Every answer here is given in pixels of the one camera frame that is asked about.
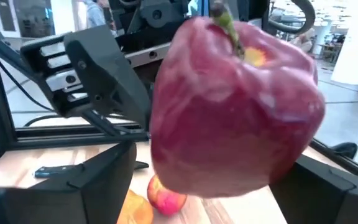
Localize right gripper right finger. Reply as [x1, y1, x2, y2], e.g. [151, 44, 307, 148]
[268, 154, 358, 224]

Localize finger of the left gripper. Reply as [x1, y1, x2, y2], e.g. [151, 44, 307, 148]
[20, 24, 152, 131]

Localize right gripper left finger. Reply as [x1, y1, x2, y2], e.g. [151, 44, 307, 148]
[0, 141, 137, 224]

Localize red yellow peach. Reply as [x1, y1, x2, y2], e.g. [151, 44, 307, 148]
[147, 174, 188, 217]

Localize black kitchen knife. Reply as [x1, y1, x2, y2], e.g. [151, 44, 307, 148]
[34, 161, 150, 179]

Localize computer monitor blue screen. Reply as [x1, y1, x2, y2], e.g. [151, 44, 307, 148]
[187, 0, 209, 16]

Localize person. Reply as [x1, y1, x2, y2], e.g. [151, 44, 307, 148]
[84, 0, 110, 29]
[290, 27, 318, 54]

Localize black rounded object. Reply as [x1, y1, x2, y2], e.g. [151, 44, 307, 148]
[331, 142, 358, 159]

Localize white building pillar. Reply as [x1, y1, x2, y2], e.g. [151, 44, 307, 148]
[331, 0, 358, 85]

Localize thin dark table cable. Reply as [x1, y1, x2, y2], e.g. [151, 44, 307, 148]
[0, 58, 62, 128]

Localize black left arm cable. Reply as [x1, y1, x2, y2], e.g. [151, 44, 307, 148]
[267, 0, 316, 35]

